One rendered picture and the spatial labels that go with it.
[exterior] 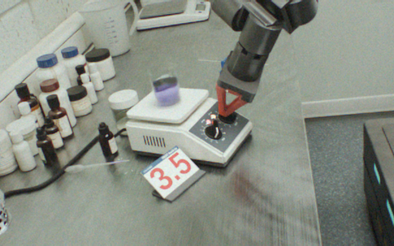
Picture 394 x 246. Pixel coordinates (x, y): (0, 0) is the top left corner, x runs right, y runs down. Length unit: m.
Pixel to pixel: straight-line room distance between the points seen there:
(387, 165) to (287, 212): 0.82
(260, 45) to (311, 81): 1.69
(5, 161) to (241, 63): 0.49
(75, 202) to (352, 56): 1.80
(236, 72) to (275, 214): 0.24
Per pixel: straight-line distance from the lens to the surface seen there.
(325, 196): 1.97
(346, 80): 2.46
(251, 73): 0.79
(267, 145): 0.88
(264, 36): 0.75
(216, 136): 0.82
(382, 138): 1.63
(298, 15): 0.78
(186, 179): 0.81
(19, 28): 1.32
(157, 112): 0.86
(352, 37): 2.38
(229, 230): 0.70
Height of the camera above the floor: 1.21
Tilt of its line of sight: 28 degrees down
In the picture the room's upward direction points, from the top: 11 degrees counter-clockwise
